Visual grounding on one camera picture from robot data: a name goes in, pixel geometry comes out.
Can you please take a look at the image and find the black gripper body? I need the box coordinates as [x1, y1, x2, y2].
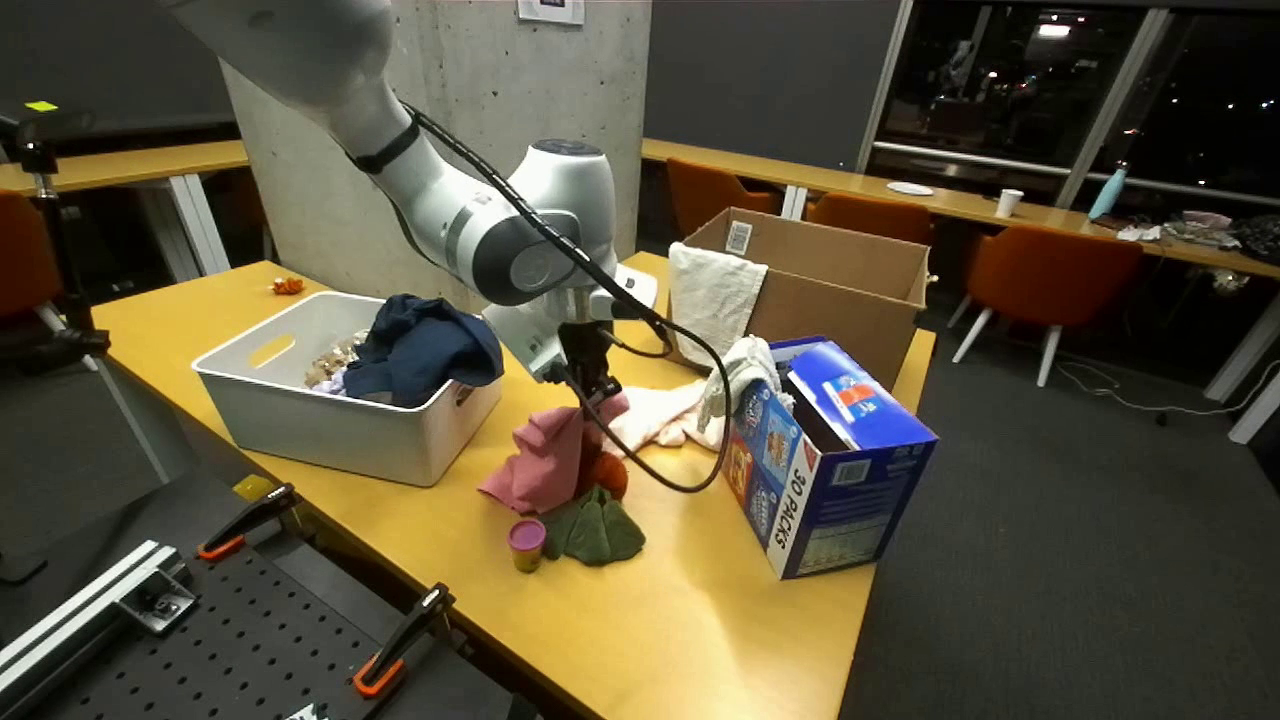
[555, 315, 626, 396]

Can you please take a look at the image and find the pink shirt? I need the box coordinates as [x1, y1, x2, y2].
[477, 390, 631, 521]

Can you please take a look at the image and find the yellow tub with pink lid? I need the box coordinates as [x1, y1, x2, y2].
[505, 516, 550, 576]

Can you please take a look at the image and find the white plastic basket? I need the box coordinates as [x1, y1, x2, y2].
[191, 289, 507, 490]

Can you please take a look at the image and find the navy blue cloth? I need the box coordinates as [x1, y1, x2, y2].
[338, 293, 507, 411]

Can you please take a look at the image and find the orange chair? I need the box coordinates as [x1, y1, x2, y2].
[803, 193, 934, 251]
[665, 158, 778, 243]
[0, 193, 65, 326]
[948, 222, 1146, 393]

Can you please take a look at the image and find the blue snack carton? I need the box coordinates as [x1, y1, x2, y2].
[725, 337, 940, 585]

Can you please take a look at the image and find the brown cardboard box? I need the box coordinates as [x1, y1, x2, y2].
[658, 203, 934, 396]

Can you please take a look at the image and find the bag of beige pieces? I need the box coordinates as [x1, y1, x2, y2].
[298, 337, 366, 393]

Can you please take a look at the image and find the black orange clamp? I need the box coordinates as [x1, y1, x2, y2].
[347, 580, 458, 703]
[194, 484, 298, 566]

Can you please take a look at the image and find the long wooden desk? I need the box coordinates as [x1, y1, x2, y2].
[635, 135, 1280, 453]

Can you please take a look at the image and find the black perforated breadboard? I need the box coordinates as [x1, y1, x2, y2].
[0, 474, 534, 720]

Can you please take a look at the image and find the wooden side desk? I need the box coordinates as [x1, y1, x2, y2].
[0, 135, 256, 278]

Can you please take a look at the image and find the teal water bottle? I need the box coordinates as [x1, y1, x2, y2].
[1082, 158, 1133, 224]

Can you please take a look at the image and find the heap of clothes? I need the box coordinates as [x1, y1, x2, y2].
[1114, 209, 1280, 267]

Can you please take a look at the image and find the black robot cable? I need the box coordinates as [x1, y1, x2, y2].
[395, 103, 738, 496]

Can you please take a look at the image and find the white wall frame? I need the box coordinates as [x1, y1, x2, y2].
[515, 0, 586, 28]

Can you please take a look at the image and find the aluminium rail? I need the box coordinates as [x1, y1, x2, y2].
[0, 535, 198, 712]

